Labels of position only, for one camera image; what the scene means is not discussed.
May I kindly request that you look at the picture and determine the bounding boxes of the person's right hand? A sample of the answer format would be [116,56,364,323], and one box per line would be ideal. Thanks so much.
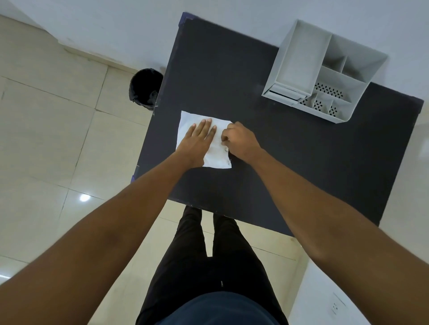
[221,121,265,165]

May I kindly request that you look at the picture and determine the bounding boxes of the person's left hand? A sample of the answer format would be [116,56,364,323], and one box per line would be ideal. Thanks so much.
[176,118,217,167]

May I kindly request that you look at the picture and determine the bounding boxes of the white cloth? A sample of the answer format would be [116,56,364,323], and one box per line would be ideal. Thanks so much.
[176,111,233,169]

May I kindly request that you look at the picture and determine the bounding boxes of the person's left forearm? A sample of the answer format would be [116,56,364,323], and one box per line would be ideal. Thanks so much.
[0,152,203,325]

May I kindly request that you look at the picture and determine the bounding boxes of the person's right forearm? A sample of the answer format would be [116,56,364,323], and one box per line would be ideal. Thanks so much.
[249,149,429,325]

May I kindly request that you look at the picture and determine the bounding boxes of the black trash bin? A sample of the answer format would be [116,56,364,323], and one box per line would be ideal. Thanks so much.
[129,68,164,111]

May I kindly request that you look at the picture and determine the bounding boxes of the grey plastic desk organizer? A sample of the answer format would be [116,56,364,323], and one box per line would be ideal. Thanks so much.
[261,19,389,124]

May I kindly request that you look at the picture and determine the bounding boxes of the person's black trousers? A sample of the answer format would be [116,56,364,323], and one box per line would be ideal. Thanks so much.
[135,206,289,325]

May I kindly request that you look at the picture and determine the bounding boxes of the person's dark blue shirt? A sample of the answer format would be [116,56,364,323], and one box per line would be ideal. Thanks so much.
[162,291,281,325]

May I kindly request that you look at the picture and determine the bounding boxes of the white wall socket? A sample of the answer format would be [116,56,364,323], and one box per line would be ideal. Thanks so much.
[330,292,348,319]

